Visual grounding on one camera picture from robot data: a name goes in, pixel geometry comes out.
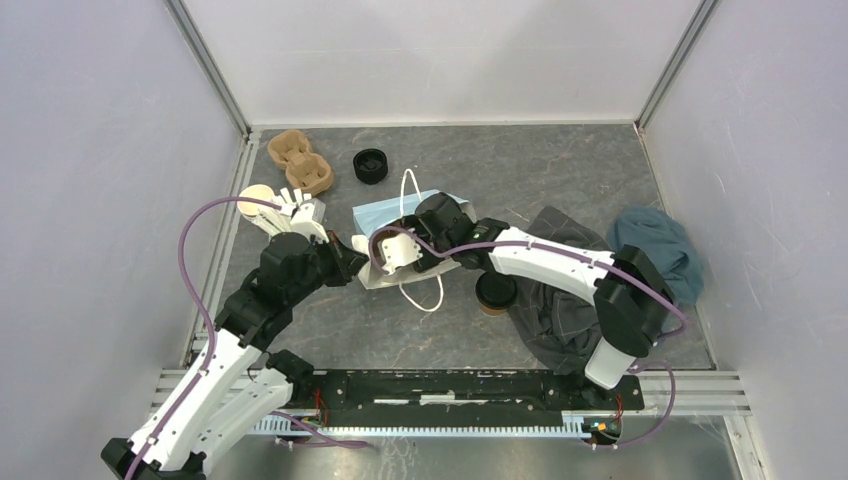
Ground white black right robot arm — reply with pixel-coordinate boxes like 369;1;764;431
412;193;679;408

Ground brown pulp cup carriers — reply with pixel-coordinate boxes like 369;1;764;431
267;130;334;196

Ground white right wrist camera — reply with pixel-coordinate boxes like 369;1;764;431
377;234;423;275

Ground white stir sticks bundle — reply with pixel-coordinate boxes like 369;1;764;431
251;184;313;237

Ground stack of black lids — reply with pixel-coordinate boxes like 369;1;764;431
352;148;389;185

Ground white slotted cable duct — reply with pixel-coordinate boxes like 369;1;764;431
248;415;591;440

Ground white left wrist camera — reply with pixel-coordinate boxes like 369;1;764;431
280;199;329;243

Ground black plastic cup lid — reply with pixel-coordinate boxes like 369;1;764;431
475;272;518;308

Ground dark grey checked cloth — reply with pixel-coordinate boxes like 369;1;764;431
508;206;609;375

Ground brown paper coffee cup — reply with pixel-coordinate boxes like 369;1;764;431
479;303;509;317

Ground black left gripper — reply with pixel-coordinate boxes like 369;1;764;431
287;228;370;305

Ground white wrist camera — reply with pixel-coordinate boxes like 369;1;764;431
377;234;423;275
280;199;329;243

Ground teal blue cloth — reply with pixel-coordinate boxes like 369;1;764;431
605;206;704;306

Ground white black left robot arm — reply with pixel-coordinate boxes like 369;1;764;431
101;232;369;479

